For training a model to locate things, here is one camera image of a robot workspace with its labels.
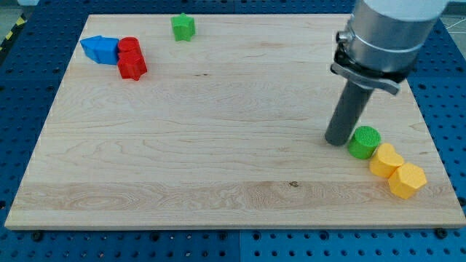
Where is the blue cube block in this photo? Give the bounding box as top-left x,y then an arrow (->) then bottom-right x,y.
95,37 -> 119,66

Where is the red cylinder block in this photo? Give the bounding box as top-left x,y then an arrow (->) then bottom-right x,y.
117,36 -> 142,55

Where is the yellow heart block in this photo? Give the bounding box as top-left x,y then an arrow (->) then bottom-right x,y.
369,143 -> 405,178

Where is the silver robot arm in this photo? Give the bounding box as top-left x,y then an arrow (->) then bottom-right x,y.
331,0 -> 448,95

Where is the wooden board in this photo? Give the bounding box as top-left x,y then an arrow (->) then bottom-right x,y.
5,15 -> 465,230

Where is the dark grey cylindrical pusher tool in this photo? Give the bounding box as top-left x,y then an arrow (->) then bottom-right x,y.
325,81 -> 374,146

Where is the blue pentagon block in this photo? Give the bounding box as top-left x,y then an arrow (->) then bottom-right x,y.
79,36 -> 102,63

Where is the red star block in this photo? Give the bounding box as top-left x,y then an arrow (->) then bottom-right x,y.
117,50 -> 148,81

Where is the green cylinder block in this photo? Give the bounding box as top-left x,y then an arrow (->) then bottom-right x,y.
347,126 -> 382,159

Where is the green star block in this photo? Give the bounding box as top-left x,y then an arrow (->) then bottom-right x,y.
170,13 -> 196,41

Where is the yellow hexagon block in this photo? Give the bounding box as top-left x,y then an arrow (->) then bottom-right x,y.
388,162 -> 427,199

